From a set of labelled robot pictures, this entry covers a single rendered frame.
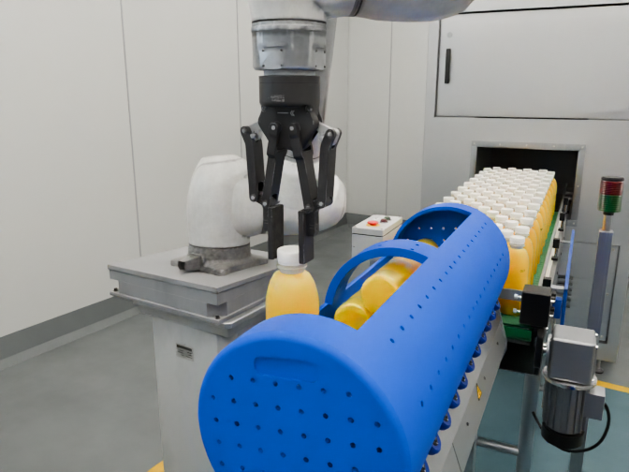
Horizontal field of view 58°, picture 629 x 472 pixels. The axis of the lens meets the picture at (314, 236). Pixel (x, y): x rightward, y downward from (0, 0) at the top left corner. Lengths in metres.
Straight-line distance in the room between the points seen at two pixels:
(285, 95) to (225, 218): 0.72
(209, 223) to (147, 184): 2.82
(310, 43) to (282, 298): 0.32
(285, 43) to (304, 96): 0.06
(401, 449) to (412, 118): 5.55
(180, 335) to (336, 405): 0.83
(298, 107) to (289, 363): 0.30
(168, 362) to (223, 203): 0.43
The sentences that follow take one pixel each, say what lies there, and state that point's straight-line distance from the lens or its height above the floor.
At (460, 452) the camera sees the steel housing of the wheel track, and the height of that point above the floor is 0.87.
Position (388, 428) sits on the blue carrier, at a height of 1.15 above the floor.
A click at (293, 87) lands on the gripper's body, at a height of 1.50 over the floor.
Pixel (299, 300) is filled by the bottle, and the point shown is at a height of 1.24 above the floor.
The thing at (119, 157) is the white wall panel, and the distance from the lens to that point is 4.01.
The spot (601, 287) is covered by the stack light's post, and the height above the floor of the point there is 0.93.
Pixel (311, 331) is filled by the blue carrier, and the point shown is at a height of 1.23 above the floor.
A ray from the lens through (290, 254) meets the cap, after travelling 0.74.
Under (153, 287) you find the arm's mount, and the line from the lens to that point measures 1.41.
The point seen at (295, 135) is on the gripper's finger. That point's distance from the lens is 0.70.
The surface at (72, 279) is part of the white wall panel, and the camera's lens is 3.90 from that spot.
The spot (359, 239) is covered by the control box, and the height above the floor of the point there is 1.06.
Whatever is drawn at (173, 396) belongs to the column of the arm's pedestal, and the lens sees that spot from 1.55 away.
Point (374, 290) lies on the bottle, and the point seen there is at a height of 1.17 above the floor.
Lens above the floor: 1.50
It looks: 14 degrees down
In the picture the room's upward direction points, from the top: straight up
